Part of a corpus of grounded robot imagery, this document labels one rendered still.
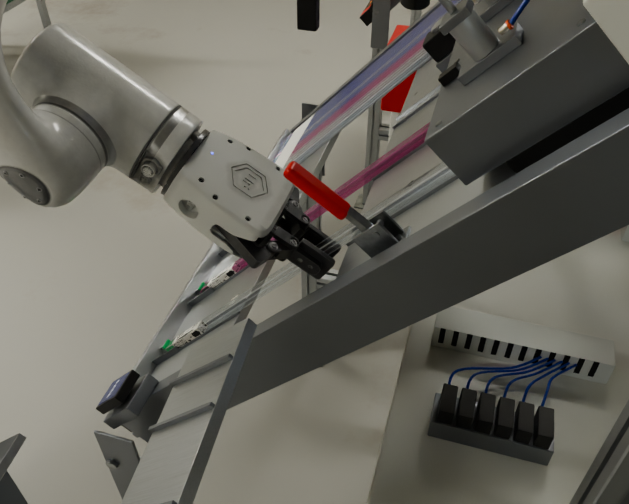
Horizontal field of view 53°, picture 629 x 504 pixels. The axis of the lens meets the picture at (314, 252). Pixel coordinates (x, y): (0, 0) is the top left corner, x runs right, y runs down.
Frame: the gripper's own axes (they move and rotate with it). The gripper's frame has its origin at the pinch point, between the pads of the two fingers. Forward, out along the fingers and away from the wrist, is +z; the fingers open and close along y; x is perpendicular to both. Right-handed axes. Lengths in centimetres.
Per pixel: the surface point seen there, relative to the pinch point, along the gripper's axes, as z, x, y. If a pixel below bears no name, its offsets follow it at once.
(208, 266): -5.9, 32.0, 17.6
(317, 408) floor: 41, 88, 45
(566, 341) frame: 43.0, 8.3, 23.8
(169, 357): -4.2, 28.8, -1.3
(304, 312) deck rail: 0.6, -3.0, -10.0
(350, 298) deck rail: 2.4, -7.6, -10.0
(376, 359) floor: 50, 82, 65
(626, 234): 54, 5, 56
